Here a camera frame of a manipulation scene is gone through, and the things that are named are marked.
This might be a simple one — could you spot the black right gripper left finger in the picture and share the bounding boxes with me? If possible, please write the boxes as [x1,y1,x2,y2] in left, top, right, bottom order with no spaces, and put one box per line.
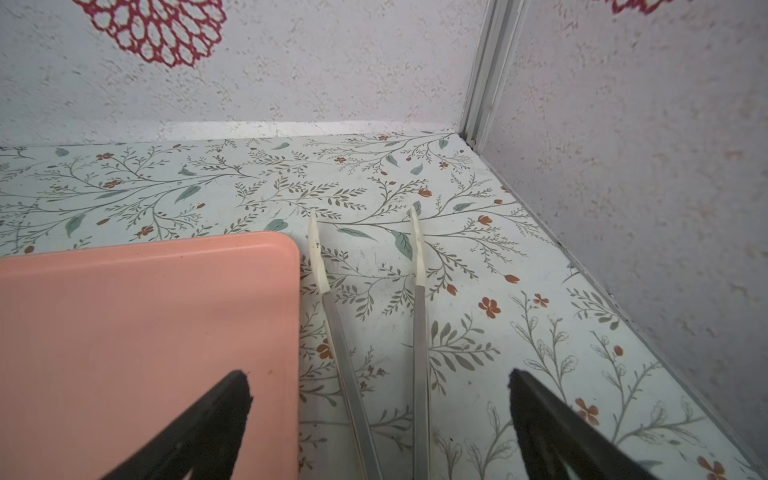
[105,370,253,479]

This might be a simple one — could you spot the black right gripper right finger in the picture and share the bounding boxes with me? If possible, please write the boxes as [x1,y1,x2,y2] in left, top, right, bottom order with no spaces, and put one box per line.
[508,369,654,480]

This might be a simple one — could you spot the steel tongs with white tips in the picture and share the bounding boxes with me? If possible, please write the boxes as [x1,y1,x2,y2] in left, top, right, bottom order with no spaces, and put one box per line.
[308,209,431,479]

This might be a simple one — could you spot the pink plastic tray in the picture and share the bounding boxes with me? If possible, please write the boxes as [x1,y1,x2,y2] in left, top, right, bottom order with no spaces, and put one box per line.
[1,232,300,479]

